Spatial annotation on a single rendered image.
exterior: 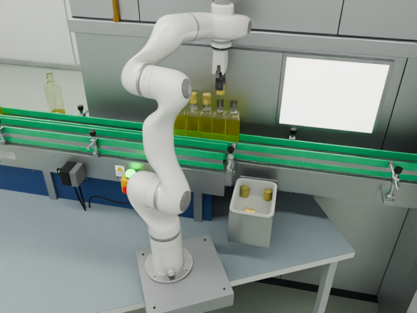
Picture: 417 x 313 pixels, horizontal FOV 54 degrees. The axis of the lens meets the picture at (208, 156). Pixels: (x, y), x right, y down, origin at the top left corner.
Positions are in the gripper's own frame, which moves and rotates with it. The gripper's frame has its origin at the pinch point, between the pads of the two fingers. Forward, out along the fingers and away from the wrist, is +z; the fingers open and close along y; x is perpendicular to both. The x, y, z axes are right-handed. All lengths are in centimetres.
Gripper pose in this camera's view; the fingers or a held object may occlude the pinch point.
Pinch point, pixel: (220, 83)
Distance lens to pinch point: 169.0
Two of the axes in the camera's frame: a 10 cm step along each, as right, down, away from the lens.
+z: -0.1, 8.3, 5.6
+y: -2.1, 5.4, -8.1
